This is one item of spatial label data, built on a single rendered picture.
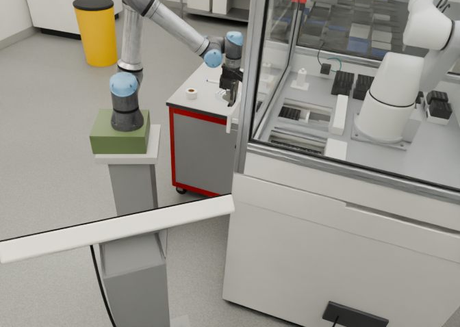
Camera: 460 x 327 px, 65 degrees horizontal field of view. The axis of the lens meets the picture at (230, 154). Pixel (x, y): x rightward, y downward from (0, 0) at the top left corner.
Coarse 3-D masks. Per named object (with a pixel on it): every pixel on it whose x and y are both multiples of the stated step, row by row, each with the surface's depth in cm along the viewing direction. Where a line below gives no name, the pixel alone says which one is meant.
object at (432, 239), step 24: (240, 192) 141; (264, 192) 137; (288, 192) 134; (312, 192) 132; (312, 216) 137; (336, 216) 133; (360, 216) 130; (384, 216) 127; (384, 240) 133; (408, 240) 129; (432, 240) 126; (456, 240) 123
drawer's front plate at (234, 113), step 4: (240, 96) 185; (240, 100) 183; (236, 104) 179; (232, 108) 176; (236, 108) 179; (232, 112) 173; (236, 112) 181; (228, 116) 172; (232, 116) 174; (236, 116) 183; (228, 120) 173; (228, 124) 174; (228, 128) 176; (228, 132) 177
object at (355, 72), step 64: (320, 0) 94; (384, 0) 90; (448, 0) 86; (320, 64) 104; (384, 64) 99; (448, 64) 94; (256, 128) 124; (320, 128) 116; (384, 128) 109; (448, 128) 103
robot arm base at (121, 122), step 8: (112, 112) 166; (120, 112) 162; (128, 112) 162; (136, 112) 165; (112, 120) 167; (120, 120) 164; (128, 120) 164; (136, 120) 167; (120, 128) 165; (128, 128) 165; (136, 128) 167
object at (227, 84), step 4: (224, 64) 174; (224, 68) 172; (228, 68) 170; (232, 68) 169; (236, 68) 170; (224, 72) 173; (228, 72) 173; (232, 72) 172; (220, 76) 175; (224, 76) 175; (228, 76) 174; (232, 76) 173; (220, 80) 174; (224, 80) 174; (228, 80) 173; (232, 80) 174; (236, 80) 174; (220, 84) 176; (224, 84) 176; (228, 84) 175; (232, 84) 174; (236, 84) 176; (224, 88) 177; (228, 88) 177; (236, 88) 178
